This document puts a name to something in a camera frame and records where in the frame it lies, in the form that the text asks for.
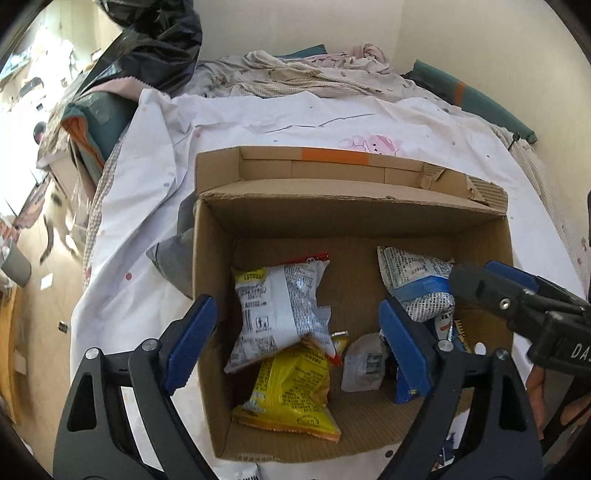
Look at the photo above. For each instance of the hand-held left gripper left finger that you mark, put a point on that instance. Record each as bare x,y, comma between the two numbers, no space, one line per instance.
194,344

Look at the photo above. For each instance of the grey cloth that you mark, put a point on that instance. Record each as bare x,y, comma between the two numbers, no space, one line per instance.
175,263

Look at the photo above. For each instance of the white bed sheet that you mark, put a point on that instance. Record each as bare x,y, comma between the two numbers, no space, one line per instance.
323,124

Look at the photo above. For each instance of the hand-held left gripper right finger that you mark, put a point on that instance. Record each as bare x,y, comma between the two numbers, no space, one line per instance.
406,353

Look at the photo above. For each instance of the silver snack packet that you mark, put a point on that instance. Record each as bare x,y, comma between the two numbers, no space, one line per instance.
277,309

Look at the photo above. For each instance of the brown cardboard box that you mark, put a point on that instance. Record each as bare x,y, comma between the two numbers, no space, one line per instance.
360,221

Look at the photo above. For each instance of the black plastic bag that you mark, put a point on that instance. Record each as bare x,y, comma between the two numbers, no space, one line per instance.
157,50

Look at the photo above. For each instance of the small white clear packet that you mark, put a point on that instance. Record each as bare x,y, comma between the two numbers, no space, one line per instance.
364,364

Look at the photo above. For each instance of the beige dotted quilt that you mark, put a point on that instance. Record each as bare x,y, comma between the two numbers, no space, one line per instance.
554,198

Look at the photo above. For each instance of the yellow snack packet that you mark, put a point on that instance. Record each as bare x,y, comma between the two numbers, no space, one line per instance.
291,392

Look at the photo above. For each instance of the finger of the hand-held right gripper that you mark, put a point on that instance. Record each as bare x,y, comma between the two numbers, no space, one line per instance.
489,295
512,272

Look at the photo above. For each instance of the crumpled patterned bedding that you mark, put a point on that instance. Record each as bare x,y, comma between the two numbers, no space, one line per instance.
295,74

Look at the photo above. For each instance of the white blue-striped snack packet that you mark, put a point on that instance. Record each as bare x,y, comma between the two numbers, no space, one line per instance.
411,267

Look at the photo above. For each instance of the teal folded blanket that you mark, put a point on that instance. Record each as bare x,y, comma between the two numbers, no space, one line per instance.
106,120

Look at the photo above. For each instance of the white and black cat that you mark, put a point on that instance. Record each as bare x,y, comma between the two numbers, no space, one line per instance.
57,217

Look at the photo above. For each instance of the blue cookie packet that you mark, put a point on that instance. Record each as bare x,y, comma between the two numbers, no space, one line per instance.
459,337

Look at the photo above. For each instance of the grey bin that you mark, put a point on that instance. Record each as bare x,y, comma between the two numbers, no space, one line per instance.
16,263

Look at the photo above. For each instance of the person's right hand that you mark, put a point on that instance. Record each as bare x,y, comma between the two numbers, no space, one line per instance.
535,392

